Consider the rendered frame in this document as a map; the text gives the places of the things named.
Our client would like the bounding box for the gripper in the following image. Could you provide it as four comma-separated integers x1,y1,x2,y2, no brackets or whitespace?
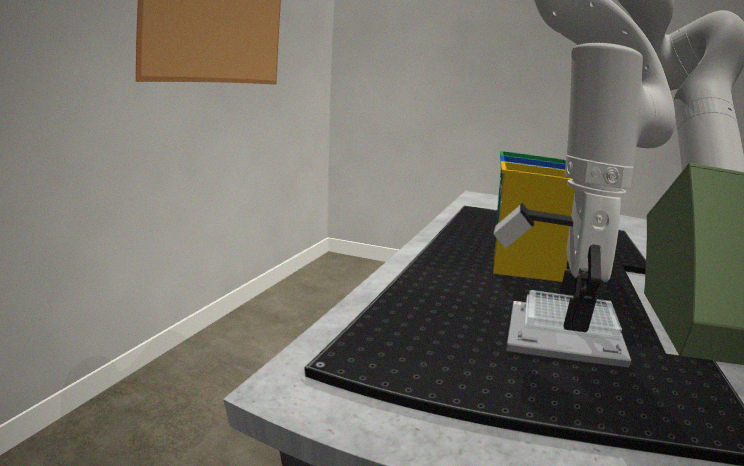
560,179,626,332

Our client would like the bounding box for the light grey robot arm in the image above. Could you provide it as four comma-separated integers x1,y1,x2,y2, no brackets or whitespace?
534,0,744,192

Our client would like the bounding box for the blue bin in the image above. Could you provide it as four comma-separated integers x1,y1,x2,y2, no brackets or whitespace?
497,155,566,224

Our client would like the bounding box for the yellow open-top bin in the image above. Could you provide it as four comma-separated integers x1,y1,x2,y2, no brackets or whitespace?
493,161,575,282

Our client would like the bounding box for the green open-top bin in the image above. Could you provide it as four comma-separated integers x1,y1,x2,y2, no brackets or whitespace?
497,151,566,217

